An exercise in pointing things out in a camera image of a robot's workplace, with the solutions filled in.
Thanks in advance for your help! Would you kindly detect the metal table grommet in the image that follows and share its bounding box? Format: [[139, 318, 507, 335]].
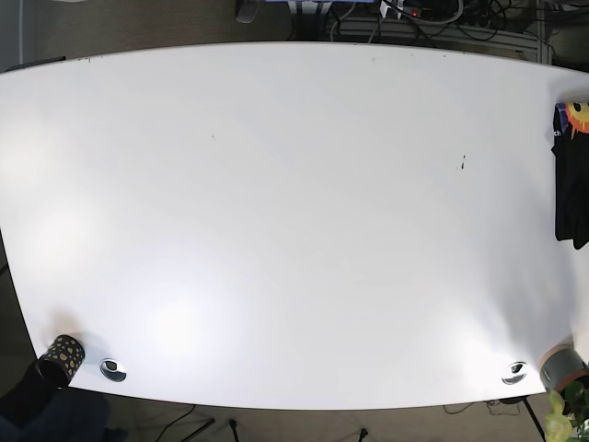
[[501, 361, 528, 386], [99, 358, 127, 382]]

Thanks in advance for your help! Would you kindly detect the right metal table grommet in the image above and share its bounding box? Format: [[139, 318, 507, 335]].
[[501, 361, 528, 386]]

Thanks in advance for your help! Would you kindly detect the left metal table grommet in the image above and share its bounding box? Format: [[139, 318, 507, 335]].
[[99, 358, 127, 382]]

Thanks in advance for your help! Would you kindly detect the black T-shirt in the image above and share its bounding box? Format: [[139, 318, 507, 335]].
[[551, 101, 588, 250]]

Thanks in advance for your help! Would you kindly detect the grey plant pot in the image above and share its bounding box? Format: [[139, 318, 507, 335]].
[[539, 344, 588, 393]]

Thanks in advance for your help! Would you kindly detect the black floral cup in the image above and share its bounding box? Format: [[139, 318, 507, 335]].
[[36, 334, 86, 390]]

